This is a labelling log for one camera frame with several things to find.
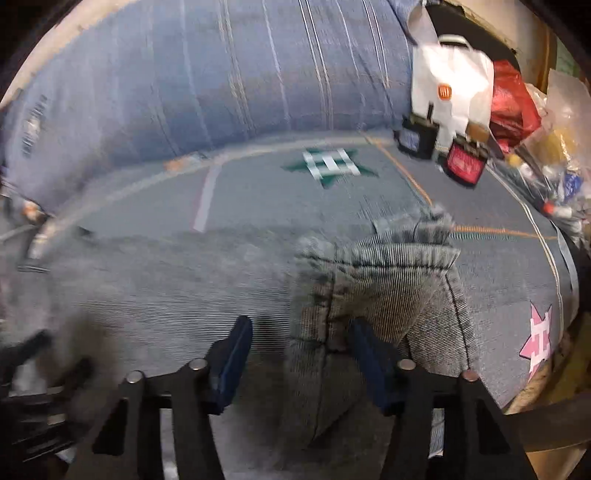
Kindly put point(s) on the grey denim pants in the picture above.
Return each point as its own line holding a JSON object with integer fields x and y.
{"x": 369, "y": 286}

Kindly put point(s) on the white paper bag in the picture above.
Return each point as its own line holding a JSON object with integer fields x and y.
{"x": 452, "y": 78}

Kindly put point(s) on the black box with blue label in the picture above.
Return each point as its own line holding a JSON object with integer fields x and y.
{"x": 415, "y": 138}

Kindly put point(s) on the clear plastic bag of items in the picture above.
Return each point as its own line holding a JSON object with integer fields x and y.
{"x": 563, "y": 138}

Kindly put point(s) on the black bag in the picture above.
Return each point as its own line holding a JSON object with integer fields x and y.
{"x": 466, "y": 30}

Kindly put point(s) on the grey star-print bedsheet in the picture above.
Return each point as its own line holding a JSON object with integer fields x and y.
{"x": 277, "y": 194}

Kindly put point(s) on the wooden framed green panel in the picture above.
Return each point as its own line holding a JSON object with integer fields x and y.
{"x": 565, "y": 60}

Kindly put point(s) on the red plastic bag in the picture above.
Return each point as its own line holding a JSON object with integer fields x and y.
{"x": 512, "y": 106}

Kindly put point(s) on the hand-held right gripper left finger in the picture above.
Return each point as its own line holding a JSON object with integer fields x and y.
{"x": 235, "y": 355}

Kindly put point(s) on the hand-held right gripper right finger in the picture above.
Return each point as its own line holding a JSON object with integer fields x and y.
{"x": 367, "y": 355}

